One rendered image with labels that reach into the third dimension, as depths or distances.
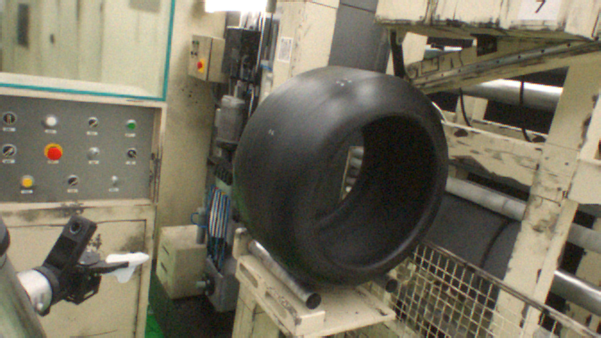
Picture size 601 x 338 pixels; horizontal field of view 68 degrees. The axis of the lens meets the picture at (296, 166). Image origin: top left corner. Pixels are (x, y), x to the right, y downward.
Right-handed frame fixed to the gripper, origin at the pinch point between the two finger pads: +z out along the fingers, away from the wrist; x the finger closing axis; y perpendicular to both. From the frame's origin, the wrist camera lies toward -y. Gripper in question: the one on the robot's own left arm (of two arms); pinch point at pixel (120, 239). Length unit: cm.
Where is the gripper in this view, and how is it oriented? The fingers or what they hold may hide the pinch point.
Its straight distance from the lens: 101.1
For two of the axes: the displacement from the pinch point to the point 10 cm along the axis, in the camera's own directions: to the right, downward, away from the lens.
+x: 9.0, 3.6, -2.4
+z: 3.1, -1.7, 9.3
